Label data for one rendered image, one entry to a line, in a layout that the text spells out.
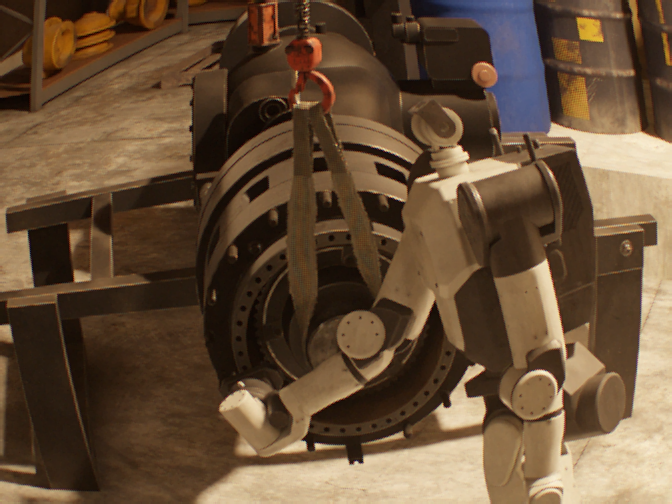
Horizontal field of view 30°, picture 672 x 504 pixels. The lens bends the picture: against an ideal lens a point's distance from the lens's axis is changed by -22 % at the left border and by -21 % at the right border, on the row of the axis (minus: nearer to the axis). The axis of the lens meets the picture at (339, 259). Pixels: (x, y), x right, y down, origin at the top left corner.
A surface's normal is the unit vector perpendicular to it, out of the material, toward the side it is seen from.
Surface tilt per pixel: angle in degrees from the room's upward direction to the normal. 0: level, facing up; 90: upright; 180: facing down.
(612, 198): 90
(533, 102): 90
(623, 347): 90
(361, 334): 65
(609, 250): 90
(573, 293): 77
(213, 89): 34
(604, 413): 73
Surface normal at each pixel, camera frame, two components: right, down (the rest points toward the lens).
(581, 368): 0.29, -0.76
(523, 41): 0.69, 0.19
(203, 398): -0.07, -0.94
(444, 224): -0.62, 0.20
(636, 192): -0.39, 0.33
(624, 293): 0.16, 0.32
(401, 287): -0.23, -0.10
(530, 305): 0.11, 0.10
